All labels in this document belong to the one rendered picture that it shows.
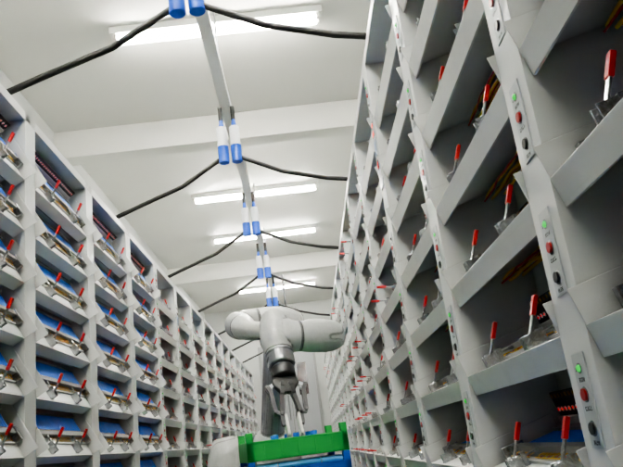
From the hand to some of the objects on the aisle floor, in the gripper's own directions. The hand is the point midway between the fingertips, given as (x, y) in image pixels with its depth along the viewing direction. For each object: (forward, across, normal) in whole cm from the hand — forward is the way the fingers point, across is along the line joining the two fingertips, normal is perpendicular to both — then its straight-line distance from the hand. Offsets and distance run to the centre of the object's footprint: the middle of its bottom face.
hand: (294, 425), depth 203 cm
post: (+40, -55, -29) cm, 74 cm away
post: (+69, -39, +33) cm, 86 cm away
